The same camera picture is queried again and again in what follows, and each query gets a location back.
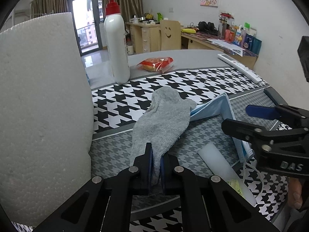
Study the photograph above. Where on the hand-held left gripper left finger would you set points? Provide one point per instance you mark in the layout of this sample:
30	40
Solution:
150	166

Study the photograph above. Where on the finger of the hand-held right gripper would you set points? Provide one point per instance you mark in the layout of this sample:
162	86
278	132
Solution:
262	112
241	129

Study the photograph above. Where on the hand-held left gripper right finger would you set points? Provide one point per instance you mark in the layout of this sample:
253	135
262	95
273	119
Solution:
169	174

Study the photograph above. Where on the blue face mask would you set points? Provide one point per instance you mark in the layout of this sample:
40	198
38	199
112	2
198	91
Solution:
212	108

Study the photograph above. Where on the grey sock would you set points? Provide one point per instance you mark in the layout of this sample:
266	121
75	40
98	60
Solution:
161	123

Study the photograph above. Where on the green tissue packet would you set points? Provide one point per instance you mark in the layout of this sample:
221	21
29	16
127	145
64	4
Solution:
235	185

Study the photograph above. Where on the white foam box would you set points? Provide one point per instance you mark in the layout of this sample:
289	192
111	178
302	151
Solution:
43	125

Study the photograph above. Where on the person's right hand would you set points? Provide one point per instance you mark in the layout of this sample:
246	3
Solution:
294	193

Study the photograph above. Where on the black phone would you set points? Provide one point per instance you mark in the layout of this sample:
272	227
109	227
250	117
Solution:
275	96

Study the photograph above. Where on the white remote control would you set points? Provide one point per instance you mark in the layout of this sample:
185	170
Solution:
239	66

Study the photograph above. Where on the houndstooth table mat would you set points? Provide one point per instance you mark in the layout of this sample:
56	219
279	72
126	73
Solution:
205	77

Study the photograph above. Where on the printed paper sheets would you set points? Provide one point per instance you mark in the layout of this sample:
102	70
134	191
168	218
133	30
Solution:
224	46

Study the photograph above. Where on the cluster of toiletry bottles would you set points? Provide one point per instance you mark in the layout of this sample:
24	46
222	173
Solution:
241	36

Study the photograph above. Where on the wooden desk with patterned cover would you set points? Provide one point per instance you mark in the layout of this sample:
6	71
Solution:
202	44

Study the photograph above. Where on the black headphones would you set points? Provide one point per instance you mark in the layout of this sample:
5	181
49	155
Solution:
207	27

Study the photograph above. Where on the red snack packet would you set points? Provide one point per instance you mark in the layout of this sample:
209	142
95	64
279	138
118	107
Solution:
154	64

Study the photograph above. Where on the yellow pouch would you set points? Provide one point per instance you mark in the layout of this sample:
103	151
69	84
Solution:
188	31

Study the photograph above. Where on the wooden smiley chair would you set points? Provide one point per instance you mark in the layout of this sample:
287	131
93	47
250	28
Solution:
170	38

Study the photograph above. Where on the white jug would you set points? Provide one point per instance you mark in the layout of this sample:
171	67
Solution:
130	50

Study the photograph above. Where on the white pump lotion bottle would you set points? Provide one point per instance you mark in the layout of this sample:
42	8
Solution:
117	48

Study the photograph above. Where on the wooden desk with drawers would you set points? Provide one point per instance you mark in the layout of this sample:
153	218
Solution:
142	37

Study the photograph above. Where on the green spray bottle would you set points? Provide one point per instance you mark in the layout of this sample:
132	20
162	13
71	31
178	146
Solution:
160	16

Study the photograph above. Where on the glass balcony door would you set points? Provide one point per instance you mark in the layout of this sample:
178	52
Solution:
89	21

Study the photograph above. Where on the brown curtain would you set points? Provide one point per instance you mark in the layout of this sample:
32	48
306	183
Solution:
128	0
48	3

